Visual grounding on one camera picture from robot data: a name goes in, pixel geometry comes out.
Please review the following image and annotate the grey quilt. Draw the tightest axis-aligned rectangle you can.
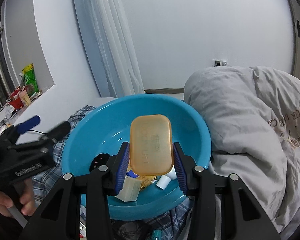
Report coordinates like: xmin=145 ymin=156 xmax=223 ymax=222
xmin=184 ymin=67 xmax=300 ymax=239

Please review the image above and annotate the red bag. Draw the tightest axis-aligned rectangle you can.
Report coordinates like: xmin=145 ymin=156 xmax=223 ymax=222
xmin=6 ymin=86 xmax=26 ymax=110

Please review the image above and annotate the gold blue cigarette pack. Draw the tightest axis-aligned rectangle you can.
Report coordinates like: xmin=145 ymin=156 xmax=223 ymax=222
xmin=126 ymin=170 xmax=158 ymax=191

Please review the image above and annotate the white barcode box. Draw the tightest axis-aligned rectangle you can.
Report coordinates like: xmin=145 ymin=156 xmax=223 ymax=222
xmin=116 ymin=176 xmax=141 ymax=202

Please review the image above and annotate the white sheer curtain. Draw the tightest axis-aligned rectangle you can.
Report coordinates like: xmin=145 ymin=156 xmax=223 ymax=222
xmin=73 ymin=0 xmax=145 ymax=98

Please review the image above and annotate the person's left hand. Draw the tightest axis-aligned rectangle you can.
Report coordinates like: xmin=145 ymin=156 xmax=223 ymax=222
xmin=0 ymin=178 xmax=37 ymax=218

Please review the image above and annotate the green snack bag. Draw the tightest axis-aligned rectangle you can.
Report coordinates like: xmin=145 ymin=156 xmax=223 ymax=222
xmin=22 ymin=63 xmax=39 ymax=96

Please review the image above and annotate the teal small bottle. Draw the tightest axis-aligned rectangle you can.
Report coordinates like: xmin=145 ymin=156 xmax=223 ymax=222
xmin=150 ymin=230 xmax=162 ymax=240

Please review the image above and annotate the black plush toy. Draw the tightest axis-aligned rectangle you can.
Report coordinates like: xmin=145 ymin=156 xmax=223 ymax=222
xmin=89 ymin=153 xmax=110 ymax=172

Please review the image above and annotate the toothpick jar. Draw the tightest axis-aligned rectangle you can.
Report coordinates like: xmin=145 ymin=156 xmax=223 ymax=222
xmin=18 ymin=89 xmax=31 ymax=107

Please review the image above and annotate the wall power socket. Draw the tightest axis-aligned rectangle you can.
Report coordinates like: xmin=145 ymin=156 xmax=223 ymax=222
xmin=212 ymin=59 xmax=228 ymax=67

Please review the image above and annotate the orange translucent soap box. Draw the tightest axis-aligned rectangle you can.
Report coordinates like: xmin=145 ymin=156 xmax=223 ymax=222
xmin=129 ymin=114 xmax=173 ymax=176

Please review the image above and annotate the blue plastic basin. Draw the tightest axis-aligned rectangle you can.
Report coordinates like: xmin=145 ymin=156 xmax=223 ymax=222
xmin=61 ymin=94 xmax=211 ymax=220

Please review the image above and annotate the small white bottle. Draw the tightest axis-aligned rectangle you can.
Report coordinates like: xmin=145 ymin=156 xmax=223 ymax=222
xmin=156 ymin=166 xmax=177 ymax=190

